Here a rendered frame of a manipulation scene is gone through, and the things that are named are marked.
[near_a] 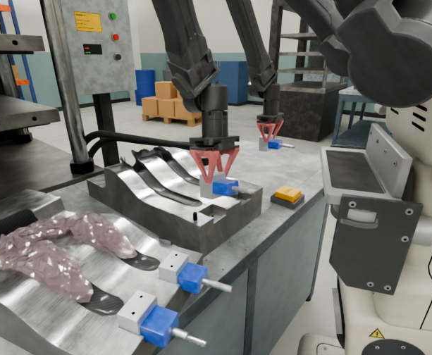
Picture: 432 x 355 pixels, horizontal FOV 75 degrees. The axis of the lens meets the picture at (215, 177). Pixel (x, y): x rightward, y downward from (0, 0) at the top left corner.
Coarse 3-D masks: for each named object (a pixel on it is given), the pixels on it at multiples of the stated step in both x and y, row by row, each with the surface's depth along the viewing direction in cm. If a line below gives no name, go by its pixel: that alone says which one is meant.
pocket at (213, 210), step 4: (212, 204) 70; (204, 208) 68; (208, 208) 69; (212, 208) 70; (216, 208) 69; (220, 208) 69; (224, 208) 68; (200, 212) 67; (204, 212) 68; (208, 212) 69; (212, 212) 71; (216, 212) 70; (220, 212) 69; (224, 212) 68; (212, 216) 70; (216, 216) 69; (220, 216) 69; (216, 220) 65
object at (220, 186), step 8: (200, 176) 63; (216, 176) 62; (224, 176) 64; (200, 184) 63; (208, 184) 62; (216, 184) 61; (224, 184) 59; (232, 184) 60; (200, 192) 64; (208, 192) 62; (216, 192) 61; (224, 192) 60; (232, 192) 61; (240, 192) 59; (248, 192) 58
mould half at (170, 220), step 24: (120, 168) 79; (168, 168) 86; (192, 168) 90; (96, 192) 89; (120, 192) 79; (144, 192) 75; (192, 192) 76; (144, 216) 74; (168, 216) 67; (192, 216) 64; (240, 216) 73; (192, 240) 64; (216, 240) 67
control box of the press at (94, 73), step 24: (72, 0) 108; (96, 0) 114; (120, 0) 122; (72, 24) 110; (96, 24) 116; (120, 24) 124; (72, 48) 112; (96, 48) 119; (120, 48) 127; (96, 72) 121; (120, 72) 130; (96, 96) 132
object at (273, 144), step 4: (272, 136) 107; (260, 140) 106; (272, 140) 106; (276, 140) 105; (280, 140) 105; (260, 144) 107; (264, 144) 106; (268, 144) 105; (272, 144) 104; (276, 144) 103; (280, 144) 104; (284, 144) 103; (288, 144) 103; (260, 148) 107; (264, 148) 106; (268, 148) 106; (272, 148) 105; (276, 148) 104; (292, 148) 102
